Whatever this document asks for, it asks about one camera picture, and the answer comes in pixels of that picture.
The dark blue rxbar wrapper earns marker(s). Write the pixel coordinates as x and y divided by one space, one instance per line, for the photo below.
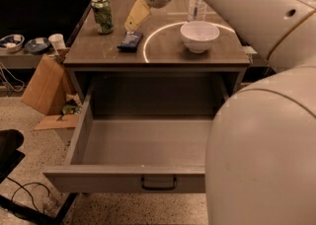
130 41

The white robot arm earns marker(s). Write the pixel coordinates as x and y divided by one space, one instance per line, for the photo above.
260 158

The grey cabinet with top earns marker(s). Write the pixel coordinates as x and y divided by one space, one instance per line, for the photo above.
161 78

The open grey top drawer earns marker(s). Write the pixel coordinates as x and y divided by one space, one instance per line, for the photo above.
113 154

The green soda can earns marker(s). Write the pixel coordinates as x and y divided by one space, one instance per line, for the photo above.
103 16

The clear plastic water bottle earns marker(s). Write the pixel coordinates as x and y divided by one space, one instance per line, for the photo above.
197 10

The white ceramic bowl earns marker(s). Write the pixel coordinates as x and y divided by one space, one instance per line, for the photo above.
197 36

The white paper cup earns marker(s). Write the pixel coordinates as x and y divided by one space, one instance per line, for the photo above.
57 41

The dark blue plate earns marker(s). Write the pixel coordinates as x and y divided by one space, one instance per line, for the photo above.
37 45

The green snack package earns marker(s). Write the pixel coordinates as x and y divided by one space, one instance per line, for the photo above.
69 109

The low grey shelf bench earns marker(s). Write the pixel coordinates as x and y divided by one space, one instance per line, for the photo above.
24 60

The blue patterned bowl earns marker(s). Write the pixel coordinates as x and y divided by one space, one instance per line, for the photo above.
12 43

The flat cardboard piece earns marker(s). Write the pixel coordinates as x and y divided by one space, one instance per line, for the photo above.
57 122

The black chair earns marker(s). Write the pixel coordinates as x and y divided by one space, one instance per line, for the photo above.
10 157

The black drawer handle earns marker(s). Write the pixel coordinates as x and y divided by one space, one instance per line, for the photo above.
158 184

